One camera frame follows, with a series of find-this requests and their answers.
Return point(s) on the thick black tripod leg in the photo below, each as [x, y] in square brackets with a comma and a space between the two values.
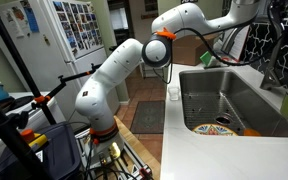
[4, 133]

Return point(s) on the brown cardboard box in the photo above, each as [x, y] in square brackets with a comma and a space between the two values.
[190, 53]

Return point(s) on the white stove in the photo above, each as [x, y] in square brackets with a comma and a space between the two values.
[34, 118]

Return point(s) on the red emergency stop button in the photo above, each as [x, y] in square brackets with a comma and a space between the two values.
[27, 135]

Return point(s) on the metal sink grid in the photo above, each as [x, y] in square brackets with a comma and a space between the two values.
[200, 106]

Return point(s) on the stainless steel sink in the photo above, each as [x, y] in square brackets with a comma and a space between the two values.
[257, 106]

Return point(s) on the colourful patterned plate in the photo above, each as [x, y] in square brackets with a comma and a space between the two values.
[214, 130]

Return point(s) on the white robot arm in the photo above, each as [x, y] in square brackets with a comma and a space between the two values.
[117, 70]

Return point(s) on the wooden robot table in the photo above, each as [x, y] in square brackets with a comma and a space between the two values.
[140, 150]

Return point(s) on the blue paper sheet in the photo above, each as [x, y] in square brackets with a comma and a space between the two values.
[32, 19]

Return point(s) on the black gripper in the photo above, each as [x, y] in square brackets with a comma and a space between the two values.
[280, 13]

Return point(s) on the printed photo collage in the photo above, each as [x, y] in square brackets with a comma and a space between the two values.
[79, 23]

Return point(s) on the orange round object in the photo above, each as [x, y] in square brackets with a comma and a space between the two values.
[252, 133]

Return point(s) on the red white scrubber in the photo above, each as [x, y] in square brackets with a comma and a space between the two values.
[224, 62]

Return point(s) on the white paper sheet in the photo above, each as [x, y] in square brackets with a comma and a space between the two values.
[14, 22]

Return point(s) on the dark floor rug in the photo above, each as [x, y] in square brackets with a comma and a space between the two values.
[147, 116]

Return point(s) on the green sponge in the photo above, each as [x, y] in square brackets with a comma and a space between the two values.
[205, 58]

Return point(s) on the white refrigerator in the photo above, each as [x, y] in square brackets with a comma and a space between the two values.
[40, 73]

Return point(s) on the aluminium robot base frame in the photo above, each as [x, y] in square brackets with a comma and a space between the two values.
[130, 166]

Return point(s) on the black stand pole orange clamp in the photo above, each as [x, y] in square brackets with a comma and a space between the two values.
[20, 65]

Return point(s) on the white paper board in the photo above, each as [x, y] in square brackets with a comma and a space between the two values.
[239, 43]

